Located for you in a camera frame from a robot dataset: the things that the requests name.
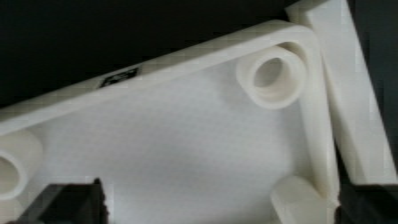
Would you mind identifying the white desk tabletop tray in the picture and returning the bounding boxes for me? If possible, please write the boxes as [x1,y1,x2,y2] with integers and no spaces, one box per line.
[0,20,340,224]

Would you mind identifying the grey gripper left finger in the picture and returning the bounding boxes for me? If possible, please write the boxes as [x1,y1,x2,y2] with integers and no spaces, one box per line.
[15,179,111,224]

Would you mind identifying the white U-shaped obstacle fence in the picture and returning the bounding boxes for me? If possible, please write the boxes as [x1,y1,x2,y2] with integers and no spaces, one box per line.
[287,0,398,185]

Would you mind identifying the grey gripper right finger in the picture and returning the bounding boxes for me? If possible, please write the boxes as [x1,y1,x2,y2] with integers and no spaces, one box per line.
[335,182,398,224]

